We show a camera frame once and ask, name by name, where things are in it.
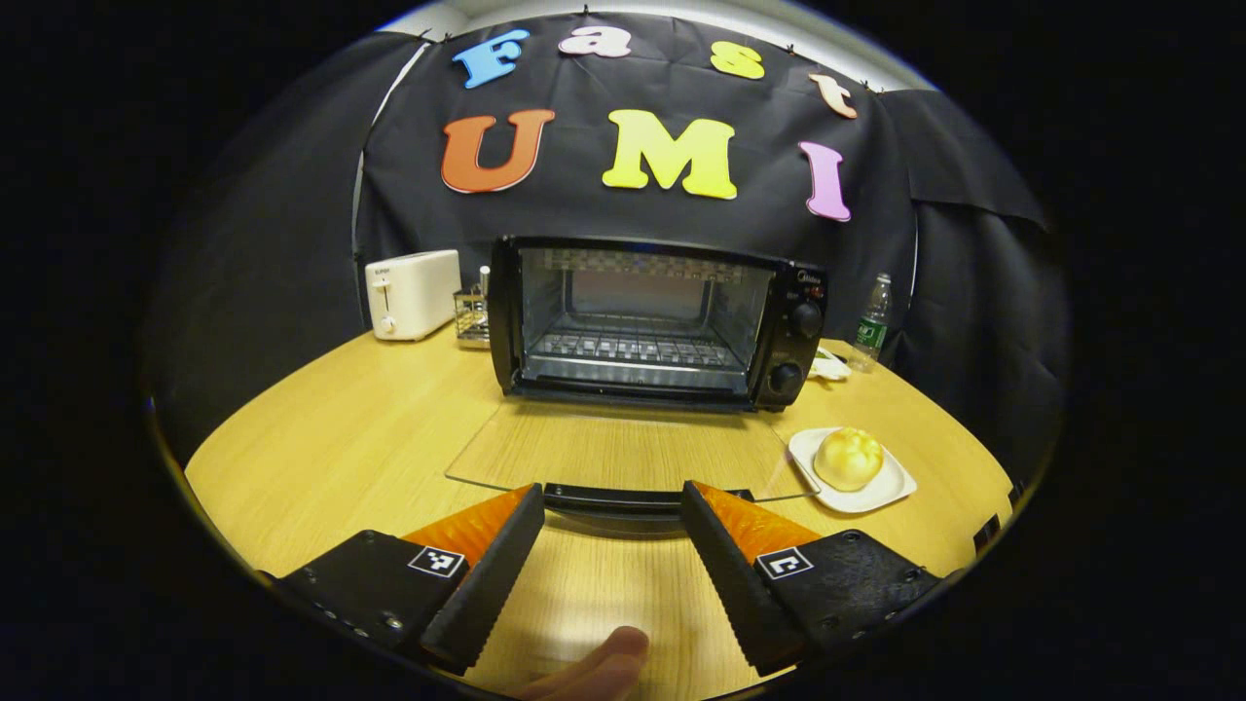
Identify black electric oven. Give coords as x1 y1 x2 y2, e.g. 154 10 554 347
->
446 234 828 536

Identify white toaster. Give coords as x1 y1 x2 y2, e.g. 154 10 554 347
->
365 249 462 342

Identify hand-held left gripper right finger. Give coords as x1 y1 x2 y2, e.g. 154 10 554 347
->
679 480 943 675

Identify green label plastic bottle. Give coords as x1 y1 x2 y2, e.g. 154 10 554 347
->
849 273 893 374

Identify white square plate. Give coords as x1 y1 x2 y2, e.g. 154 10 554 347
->
788 426 918 514

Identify black backdrop cloth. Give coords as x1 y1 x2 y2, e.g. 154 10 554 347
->
141 10 1072 468

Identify small wire basket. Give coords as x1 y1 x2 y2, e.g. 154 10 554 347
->
453 265 493 350

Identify golden bread bun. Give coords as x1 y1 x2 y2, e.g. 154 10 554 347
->
814 427 885 492

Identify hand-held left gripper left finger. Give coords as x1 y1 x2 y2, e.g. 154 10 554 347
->
263 484 546 675

